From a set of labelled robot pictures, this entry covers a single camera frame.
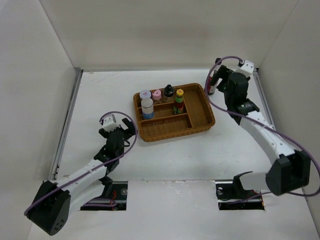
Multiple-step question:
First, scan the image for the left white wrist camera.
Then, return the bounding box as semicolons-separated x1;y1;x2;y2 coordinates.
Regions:
99;113;120;133

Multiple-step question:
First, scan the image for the red sauce bottle green label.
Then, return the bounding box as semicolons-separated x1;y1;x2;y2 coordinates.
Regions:
173;88;185;115

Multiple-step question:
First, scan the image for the tall dark vinegar bottle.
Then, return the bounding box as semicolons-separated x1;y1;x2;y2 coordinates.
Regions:
206;67;218;96

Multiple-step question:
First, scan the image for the metal table rail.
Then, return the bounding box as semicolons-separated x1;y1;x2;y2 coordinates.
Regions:
48;67;84;180
253;68;276;130

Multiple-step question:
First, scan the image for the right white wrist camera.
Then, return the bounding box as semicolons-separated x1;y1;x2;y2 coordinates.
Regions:
235;60;255;78

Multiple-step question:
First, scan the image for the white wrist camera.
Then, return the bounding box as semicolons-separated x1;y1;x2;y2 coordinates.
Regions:
99;113;120;133
235;60;255;78

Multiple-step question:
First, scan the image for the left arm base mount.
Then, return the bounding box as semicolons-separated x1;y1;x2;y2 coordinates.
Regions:
80;181;129;211

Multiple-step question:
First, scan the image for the right metal table rail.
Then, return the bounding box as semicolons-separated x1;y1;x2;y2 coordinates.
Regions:
253;68;276;130

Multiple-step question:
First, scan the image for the sauce jar white lid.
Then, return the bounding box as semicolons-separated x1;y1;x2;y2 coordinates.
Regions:
139;90;152;101

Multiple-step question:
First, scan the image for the sago jar blue label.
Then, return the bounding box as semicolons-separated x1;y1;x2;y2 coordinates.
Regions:
141;98;155;120

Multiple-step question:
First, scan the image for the brown wicker divided basket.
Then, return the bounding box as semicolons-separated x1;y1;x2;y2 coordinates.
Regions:
133;83;216;142

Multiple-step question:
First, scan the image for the black lid pepper shaker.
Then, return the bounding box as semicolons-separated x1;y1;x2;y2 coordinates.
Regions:
162;84;175;103

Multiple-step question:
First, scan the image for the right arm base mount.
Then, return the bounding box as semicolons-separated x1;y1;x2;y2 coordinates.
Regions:
215;172;265;211

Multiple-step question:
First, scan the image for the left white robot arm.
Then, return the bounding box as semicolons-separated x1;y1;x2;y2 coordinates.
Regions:
24;114;137;236

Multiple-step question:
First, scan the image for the pink lid spice shaker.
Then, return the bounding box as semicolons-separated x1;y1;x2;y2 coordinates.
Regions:
151;89;162;104

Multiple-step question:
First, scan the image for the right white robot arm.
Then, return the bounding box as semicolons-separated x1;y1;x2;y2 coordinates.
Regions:
210;62;312;198

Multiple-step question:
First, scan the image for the left metal table rail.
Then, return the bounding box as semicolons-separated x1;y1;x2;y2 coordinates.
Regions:
48;67;84;180

